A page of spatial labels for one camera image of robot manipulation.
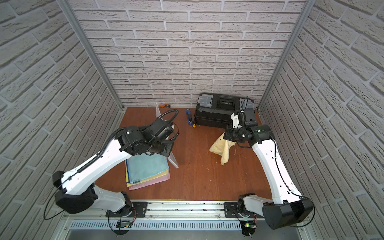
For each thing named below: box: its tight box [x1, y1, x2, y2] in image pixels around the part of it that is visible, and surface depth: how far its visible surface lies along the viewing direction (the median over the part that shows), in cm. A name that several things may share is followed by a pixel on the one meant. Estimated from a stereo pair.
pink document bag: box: [128, 173, 171, 191], surface depth 85 cm
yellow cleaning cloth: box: [209, 132, 236, 166], surface depth 76 cm
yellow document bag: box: [125, 162, 169, 187], surface depth 85 cm
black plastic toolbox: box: [194, 92, 255, 128], surface depth 100 cm
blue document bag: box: [126, 153, 169, 184], surface depth 90 cm
